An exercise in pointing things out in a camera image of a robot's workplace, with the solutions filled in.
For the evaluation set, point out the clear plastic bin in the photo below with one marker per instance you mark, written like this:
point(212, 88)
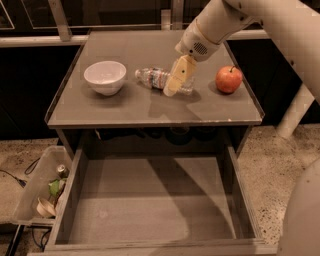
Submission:
point(38, 187)

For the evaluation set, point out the open grey top drawer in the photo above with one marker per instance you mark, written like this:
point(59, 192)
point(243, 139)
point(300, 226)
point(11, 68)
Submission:
point(156, 205)

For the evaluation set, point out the small white cup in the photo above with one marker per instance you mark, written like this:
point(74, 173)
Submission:
point(45, 208)

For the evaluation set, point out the metal soda can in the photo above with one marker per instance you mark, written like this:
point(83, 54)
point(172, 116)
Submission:
point(62, 171)

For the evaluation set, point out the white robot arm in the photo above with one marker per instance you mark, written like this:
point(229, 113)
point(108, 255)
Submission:
point(294, 28)

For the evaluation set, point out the grey wooden cabinet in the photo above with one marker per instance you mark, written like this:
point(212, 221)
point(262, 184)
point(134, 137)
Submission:
point(76, 106)

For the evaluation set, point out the white ceramic bowl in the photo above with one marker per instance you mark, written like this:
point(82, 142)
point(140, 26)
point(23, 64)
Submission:
point(105, 77)

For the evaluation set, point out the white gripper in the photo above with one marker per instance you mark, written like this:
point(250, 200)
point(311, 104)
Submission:
point(196, 42)

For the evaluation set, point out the metal window railing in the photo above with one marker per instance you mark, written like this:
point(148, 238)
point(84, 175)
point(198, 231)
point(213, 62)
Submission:
point(24, 22)

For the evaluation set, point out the green crumpled wrapper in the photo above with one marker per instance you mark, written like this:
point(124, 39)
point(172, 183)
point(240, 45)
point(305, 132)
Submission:
point(56, 186)

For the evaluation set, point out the red apple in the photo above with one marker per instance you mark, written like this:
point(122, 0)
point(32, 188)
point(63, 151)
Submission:
point(228, 79)

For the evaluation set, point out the clear plastic water bottle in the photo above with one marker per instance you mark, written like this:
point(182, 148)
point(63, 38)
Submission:
point(156, 77)

